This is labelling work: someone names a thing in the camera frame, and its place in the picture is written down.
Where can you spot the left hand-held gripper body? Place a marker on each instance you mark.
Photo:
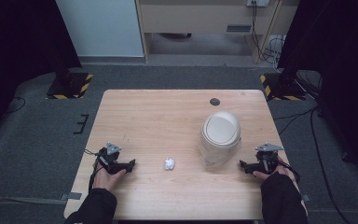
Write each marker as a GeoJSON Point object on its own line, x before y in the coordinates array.
{"type": "Point", "coordinates": [109, 160]}

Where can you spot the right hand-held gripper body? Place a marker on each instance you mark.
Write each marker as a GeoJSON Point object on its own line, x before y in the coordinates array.
{"type": "Point", "coordinates": [268, 161]}

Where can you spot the white paper ball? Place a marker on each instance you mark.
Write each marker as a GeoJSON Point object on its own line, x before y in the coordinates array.
{"type": "Point", "coordinates": [169, 163]}

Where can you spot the white swing-lid trash bin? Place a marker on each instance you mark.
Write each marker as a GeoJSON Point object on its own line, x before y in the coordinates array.
{"type": "Point", "coordinates": [220, 132]}

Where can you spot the person's right hand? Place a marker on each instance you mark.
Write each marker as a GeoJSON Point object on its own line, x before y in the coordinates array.
{"type": "Point", "coordinates": [283, 168]}

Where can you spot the person's left hand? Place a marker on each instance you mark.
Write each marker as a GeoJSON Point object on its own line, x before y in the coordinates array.
{"type": "Point", "coordinates": [103, 179]}

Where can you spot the grey tape strip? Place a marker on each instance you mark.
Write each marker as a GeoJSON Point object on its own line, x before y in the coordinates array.
{"type": "Point", "coordinates": [71, 196]}
{"type": "Point", "coordinates": [306, 197]}

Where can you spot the dark round table grommet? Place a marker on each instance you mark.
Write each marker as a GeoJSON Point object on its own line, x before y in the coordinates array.
{"type": "Point", "coordinates": [214, 101]}

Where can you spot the black stand base hazard stripes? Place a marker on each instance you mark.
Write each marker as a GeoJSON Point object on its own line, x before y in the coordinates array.
{"type": "Point", "coordinates": [281, 88]}
{"type": "Point", "coordinates": [70, 87]}

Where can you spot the black curtain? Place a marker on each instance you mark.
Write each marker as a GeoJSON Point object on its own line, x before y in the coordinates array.
{"type": "Point", "coordinates": [18, 46]}
{"type": "Point", "coordinates": [338, 62]}

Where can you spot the beige wooden cabinet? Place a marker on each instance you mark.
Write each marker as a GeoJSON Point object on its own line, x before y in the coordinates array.
{"type": "Point", "coordinates": [199, 18]}

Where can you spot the grey wall power socket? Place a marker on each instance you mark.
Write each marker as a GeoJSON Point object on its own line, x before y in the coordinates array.
{"type": "Point", "coordinates": [258, 2]}

